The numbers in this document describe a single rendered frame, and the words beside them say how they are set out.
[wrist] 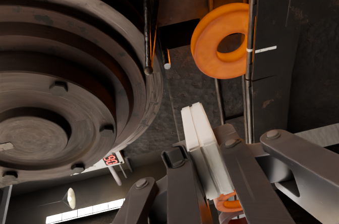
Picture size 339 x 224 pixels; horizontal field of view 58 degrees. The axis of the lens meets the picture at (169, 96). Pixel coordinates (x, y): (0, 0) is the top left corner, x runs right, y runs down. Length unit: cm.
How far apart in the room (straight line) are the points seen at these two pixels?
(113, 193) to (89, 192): 96
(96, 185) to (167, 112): 1165
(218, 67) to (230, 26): 9
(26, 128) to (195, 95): 42
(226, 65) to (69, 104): 31
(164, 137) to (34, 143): 51
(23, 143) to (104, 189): 1175
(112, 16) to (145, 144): 58
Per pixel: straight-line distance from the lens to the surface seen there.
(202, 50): 58
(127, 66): 53
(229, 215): 130
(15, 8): 48
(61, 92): 47
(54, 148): 57
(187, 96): 77
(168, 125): 94
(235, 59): 62
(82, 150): 60
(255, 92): 67
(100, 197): 1222
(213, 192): 16
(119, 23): 50
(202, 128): 17
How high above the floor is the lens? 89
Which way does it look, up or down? 1 degrees down
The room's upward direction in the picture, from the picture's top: 103 degrees counter-clockwise
